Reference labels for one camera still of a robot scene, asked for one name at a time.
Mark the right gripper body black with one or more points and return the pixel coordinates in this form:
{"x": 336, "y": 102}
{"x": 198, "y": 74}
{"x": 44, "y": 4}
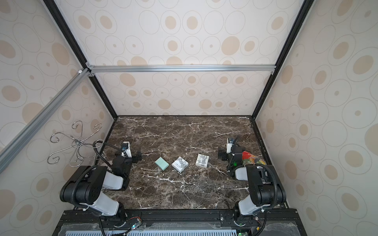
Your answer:
{"x": 224, "y": 155}

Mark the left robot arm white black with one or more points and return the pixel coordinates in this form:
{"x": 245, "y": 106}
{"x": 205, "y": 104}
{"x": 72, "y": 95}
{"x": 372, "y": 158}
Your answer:
{"x": 84, "y": 188}

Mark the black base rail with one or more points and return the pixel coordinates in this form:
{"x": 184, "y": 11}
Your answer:
{"x": 181, "y": 222}

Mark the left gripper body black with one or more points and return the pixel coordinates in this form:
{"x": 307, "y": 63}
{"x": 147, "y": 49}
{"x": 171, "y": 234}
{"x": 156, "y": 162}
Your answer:
{"x": 134, "y": 159}

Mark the horizontal aluminium rail back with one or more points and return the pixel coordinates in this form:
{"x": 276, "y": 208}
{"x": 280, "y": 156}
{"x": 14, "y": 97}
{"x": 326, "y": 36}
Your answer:
{"x": 181, "y": 68}

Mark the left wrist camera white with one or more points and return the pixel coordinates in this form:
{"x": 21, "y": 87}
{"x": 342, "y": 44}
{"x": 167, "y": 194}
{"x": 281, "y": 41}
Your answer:
{"x": 126, "y": 149}

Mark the red snack bag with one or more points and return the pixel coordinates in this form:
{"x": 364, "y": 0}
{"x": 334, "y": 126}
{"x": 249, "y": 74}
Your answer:
{"x": 248, "y": 158}

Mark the silver wire jewelry stand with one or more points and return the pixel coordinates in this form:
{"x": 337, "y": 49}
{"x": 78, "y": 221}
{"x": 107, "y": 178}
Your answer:
{"x": 77, "y": 144}

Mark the white lift-off box lid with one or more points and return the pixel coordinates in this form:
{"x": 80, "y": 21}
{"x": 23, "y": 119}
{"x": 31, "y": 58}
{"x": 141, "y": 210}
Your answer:
{"x": 202, "y": 161}

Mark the diagonal aluminium rail left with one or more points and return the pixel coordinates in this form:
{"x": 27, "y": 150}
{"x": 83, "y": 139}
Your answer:
{"x": 16, "y": 145}

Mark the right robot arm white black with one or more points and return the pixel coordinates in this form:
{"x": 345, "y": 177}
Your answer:
{"x": 265, "y": 188}

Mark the white gift box grey bow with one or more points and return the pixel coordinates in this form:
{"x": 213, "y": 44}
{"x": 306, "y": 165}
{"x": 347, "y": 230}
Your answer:
{"x": 180, "y": 164}

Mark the mint green box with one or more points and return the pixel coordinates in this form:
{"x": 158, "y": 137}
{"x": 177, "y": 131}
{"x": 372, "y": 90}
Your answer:
{"x": 161, "y": 163}

